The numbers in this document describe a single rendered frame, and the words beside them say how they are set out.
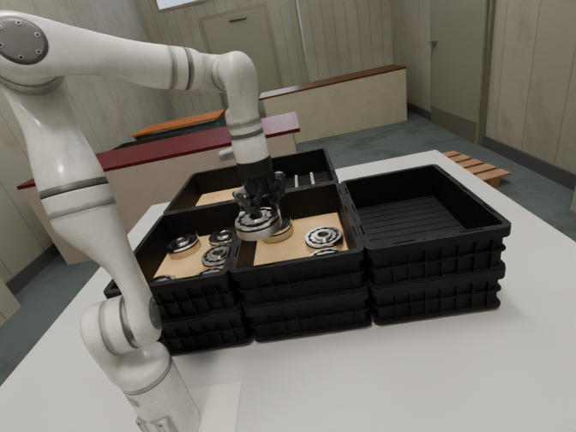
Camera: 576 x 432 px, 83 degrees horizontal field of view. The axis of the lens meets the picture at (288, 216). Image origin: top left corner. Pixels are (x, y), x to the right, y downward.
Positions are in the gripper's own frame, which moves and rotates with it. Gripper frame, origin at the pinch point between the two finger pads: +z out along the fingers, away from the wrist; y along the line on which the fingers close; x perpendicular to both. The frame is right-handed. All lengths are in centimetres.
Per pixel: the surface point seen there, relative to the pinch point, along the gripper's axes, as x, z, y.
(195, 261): 26.6, 16.8, -12.8
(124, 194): 227, 44, 6
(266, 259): 8.6, 16.8, 1.0
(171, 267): 30.4, 16.8, -19.0
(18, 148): 334, -3, -45
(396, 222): -10.0, 16.9, 35.2
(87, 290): 69, 30, -42
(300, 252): 2.7, 16.8, 8.7
